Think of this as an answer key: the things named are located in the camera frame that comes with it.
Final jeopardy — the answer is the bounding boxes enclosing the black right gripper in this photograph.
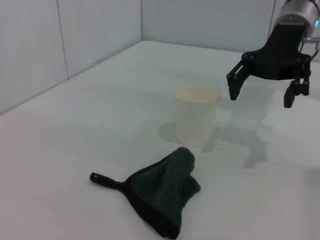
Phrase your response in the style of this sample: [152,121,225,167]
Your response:
[226,22,313,109]

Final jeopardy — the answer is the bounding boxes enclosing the white paper cup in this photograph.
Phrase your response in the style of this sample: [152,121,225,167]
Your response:
[174,84,223,148]

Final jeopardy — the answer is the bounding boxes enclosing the dark blue rag with loop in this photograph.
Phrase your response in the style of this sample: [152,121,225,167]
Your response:
[89,146,202,234]

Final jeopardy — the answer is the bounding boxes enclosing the right wrist metal cable plug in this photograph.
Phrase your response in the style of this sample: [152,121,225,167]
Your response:
[300,36,320,62]

